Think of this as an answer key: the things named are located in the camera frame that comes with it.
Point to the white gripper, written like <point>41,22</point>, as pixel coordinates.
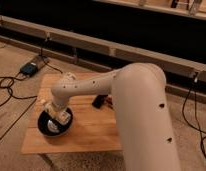
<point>56,114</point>

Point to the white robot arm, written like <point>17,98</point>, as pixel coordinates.
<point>140,105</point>

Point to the black ceramic bowl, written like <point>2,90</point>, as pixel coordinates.
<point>43,128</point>

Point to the wooden table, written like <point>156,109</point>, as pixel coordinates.
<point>91,130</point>

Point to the black rectangular phone-like object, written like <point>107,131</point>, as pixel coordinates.
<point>99,101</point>

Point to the brown snack packet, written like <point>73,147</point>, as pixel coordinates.
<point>109,101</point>

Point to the black power adapter box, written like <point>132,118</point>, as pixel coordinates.
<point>29,69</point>

